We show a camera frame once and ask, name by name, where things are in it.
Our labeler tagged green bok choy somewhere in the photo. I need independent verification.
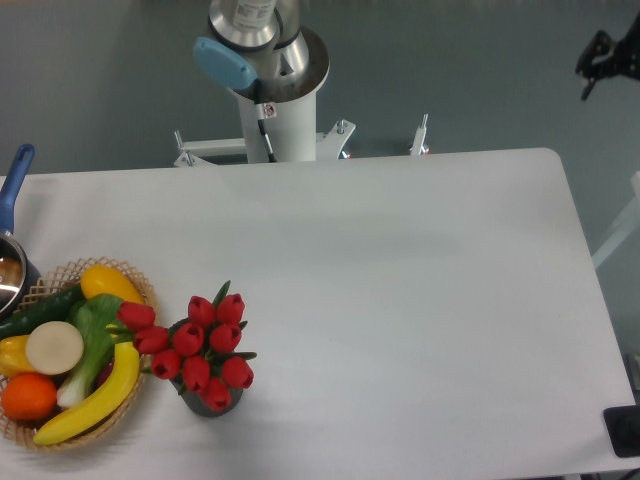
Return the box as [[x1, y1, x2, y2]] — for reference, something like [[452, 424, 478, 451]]
[[57, 294, 123, 410]]

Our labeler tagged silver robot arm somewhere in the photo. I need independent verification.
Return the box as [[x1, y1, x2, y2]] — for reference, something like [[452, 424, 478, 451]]
[[193, 1, 639, 104]]

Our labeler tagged green cucumber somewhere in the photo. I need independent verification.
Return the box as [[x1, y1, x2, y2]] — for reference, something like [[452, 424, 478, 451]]
[[1, 284, 85, 340]]

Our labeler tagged yellow banana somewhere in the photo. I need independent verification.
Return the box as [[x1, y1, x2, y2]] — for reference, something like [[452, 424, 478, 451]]
[[33, 342, 140, 446]]

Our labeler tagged beige round disc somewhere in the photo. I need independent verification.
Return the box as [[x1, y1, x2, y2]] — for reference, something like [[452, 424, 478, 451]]
[[25, 321, 84, 375]]

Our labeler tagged blue handled saucepan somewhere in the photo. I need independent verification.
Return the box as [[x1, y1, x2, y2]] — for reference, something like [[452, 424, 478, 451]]
[[1, 144, 40, 321]]

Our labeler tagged dark grey ribbed vase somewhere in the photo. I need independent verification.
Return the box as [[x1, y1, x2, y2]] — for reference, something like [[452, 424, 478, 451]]
[[168, 319, 245, 419]]

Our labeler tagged woven wicker basket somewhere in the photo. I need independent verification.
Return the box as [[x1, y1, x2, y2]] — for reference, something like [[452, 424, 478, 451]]
[[1, 257, 159, 452]]

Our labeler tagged white frame at right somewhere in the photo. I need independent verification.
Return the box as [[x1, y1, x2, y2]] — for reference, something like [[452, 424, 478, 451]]
[[592, 172, 639, 269]]

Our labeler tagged yellow bell pepper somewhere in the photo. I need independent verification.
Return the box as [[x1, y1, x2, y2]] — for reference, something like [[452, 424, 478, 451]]
[[0, 335, 35, 378]]

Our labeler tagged orange fruit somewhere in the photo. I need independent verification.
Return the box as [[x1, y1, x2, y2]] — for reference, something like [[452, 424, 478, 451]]
[[1, 373, 57, 421]]

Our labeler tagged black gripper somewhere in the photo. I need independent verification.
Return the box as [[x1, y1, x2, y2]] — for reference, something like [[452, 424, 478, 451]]
[[575, 15, 639, 100]]

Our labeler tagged black device at table edge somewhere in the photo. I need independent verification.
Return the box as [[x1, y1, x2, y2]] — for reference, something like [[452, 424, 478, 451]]
[[603, 405, 640, 458]]

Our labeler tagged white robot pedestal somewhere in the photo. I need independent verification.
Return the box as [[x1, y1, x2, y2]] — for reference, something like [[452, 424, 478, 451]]
[[174, 92, 356, 167]]

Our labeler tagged red tulip bouquet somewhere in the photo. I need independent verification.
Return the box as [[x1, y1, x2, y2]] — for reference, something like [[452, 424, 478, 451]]
[[107, 281, 257, 417]]

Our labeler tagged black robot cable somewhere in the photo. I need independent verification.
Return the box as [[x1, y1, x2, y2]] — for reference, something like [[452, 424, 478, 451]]
[[251, 77, 278, 163]]

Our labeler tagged red fruit in basket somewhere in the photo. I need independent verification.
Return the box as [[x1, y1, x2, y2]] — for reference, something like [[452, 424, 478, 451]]
[[95, 360, 114, 388]]

